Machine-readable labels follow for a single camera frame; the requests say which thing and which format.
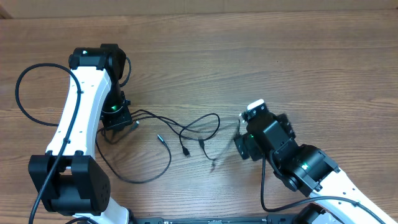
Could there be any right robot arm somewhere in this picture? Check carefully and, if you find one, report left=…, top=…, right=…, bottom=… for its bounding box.
left=234, top=106, right=394, bottom=223

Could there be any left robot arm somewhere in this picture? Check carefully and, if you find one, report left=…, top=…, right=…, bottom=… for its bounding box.
left=28, top=44, right=134, bottom=223

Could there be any black cable bundle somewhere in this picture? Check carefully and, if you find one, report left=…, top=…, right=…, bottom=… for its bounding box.
left=95, top=108, right=242, bottom=185

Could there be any cardboard wall panel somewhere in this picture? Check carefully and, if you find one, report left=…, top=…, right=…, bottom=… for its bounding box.
left=1, top=0, right=397, bottom=19

